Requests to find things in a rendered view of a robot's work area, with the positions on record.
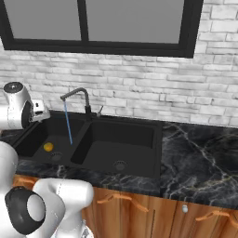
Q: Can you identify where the grey faucet lever handle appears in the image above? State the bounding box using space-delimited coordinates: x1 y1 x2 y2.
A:
96 105 105 118

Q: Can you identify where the black sink faucet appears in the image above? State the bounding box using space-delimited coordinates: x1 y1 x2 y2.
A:
59 86 94 122

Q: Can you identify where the black double sink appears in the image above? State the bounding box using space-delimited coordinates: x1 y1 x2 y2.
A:
12 110 165 180

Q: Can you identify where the blue water stream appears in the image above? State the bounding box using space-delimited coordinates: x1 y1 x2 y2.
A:
62 99 74 146

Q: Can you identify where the narrow wooden cupboard panel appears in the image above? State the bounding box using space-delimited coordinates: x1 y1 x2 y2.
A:
153 197 179 238

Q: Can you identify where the round sink drain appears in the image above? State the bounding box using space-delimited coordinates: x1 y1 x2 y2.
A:
49 152 64 162
112 160 128 172

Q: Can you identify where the black framed window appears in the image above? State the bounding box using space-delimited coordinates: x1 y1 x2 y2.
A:
0 0 205 60

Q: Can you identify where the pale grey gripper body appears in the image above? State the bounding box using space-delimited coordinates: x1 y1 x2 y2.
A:
30 107 51 125

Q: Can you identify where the wooden cupboard door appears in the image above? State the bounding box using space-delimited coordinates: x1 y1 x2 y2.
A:
81 185 156 238
169 200 238 238
11 174 39 191

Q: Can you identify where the orange cupboard handle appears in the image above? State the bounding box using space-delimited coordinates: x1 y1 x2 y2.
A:
13 178 35 189
96 192 150 214
195 209 238 230

